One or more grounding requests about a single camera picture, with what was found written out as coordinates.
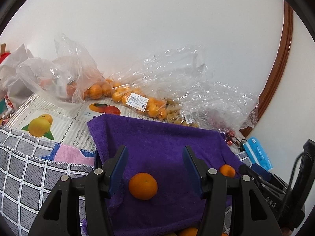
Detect red paper bag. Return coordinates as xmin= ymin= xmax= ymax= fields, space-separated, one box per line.
xmin=0 ymin=43 xmax=11 ymax=64

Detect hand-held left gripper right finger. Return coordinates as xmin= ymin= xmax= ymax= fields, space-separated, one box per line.
xmin=182 ymin=146 xmax=283 ymax=236

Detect grey checkered blanket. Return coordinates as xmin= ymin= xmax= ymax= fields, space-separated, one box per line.
xmin=0 ymin=125 xmax=254 ymax=236

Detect labelled clear bag of oranges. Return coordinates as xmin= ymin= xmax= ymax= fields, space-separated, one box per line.
xmin=106 ymin=45 xmax=209 ymax=122

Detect purple towel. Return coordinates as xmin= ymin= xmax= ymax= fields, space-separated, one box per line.
xmin=82 ymin=114 xmax=246 ymax=236

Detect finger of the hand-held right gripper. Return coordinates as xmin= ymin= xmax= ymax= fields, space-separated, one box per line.
xmin=238 ymin=163 xmax=288 ymax=197

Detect clear bag of tan fruits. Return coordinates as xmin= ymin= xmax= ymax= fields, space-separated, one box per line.
xmin=164 ymin=96 xmax=201 ymax=128

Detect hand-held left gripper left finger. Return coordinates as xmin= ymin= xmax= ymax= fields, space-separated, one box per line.
xmin=28 ymin=145 xmax=129 ymax=236

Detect blue tissue pack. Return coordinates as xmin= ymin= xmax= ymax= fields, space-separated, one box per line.
xmin=242 ymin=136 xmax=273 ymax=171

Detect brown wooden door frame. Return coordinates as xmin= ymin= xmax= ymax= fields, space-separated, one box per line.
xmin=240 ymin=0 xmax=294 ymax=136

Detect crumpled clear plastic bag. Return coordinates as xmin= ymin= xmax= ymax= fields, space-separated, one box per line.
xmin=192 ymin=80 xmax=260 ymax=134

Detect small orange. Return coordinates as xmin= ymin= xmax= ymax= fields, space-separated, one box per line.
xmin=219 ymin=164 xmax=236 ymax=178

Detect fruit printed mat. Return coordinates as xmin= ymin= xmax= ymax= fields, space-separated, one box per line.
xmin=5 ymin=95 xmax=123 ymax=150

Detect red small packets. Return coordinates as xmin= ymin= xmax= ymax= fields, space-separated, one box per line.
xmin=225 ymin=131 xmax=246 ymax=150

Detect white plastic bag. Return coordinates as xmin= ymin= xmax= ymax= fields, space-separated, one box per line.
xmin=0 ymin=44 xmax=35 ymax=111

